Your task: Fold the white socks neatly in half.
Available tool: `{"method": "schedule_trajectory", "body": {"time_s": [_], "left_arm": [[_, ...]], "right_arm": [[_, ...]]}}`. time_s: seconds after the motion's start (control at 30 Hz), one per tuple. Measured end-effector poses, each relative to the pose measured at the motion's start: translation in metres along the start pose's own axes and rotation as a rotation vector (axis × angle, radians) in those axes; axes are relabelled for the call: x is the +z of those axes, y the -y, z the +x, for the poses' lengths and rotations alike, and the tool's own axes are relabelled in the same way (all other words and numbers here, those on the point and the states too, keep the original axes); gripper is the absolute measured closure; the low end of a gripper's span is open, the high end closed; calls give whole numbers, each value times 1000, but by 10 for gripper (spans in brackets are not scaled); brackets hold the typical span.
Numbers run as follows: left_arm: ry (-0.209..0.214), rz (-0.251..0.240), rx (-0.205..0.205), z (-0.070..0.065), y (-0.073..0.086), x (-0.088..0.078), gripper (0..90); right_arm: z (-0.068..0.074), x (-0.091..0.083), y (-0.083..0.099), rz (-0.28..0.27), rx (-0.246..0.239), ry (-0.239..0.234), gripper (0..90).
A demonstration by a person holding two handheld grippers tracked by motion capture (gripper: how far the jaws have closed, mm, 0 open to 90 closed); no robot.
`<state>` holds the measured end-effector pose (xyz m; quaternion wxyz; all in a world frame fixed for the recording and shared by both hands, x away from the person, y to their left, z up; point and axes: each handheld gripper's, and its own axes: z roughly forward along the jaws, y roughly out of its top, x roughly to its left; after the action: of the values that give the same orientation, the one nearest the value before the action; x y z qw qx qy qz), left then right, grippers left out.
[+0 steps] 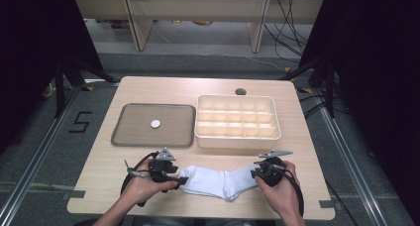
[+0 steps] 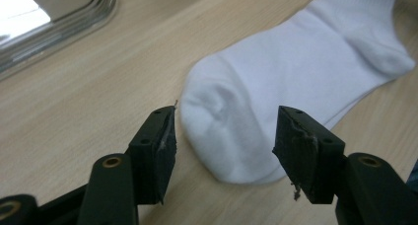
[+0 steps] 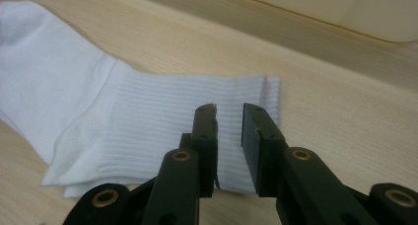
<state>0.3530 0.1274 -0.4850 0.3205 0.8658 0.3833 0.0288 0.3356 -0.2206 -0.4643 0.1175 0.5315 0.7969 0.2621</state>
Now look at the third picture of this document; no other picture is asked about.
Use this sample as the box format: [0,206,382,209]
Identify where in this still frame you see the white sock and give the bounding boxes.
[0,0,282,199]

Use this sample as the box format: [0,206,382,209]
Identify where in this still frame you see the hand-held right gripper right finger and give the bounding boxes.
[241,103,379,225]

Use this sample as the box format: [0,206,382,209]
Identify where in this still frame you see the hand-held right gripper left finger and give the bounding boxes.
[141,103,221,225]

